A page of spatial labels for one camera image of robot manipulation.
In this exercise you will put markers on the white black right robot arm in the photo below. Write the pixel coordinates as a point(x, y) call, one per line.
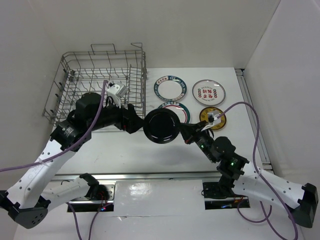
point(240, 177)

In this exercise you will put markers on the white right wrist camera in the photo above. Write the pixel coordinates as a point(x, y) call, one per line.
point(213, 119)

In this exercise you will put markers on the green red ring plate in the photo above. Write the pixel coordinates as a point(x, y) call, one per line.
point(179, 109)

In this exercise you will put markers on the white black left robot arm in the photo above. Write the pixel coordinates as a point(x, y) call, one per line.
point(29, 200)

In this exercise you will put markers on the grey wire dish rack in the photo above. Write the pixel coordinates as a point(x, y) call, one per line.
point(81, 72)

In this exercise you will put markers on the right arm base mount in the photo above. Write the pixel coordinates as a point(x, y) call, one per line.
point(215, 198)

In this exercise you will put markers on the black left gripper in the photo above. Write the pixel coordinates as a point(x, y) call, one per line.
point(134, 122)

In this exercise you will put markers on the yellow patterned plate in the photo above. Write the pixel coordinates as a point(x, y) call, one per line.
point(203, 117)

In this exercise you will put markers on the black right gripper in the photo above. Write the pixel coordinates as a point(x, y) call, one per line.
point(187, 130)

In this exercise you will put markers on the white plate red characters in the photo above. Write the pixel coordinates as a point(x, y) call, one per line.
point(208, 92)

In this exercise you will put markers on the black plate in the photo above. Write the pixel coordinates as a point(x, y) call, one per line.
point(161, 126)

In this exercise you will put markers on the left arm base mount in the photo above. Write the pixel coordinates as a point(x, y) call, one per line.
point(103, 198)

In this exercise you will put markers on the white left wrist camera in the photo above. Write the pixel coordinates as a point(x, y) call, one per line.
point(116, 91)

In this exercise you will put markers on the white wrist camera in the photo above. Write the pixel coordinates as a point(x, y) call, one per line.
point(116, 91)
point(213, 119)

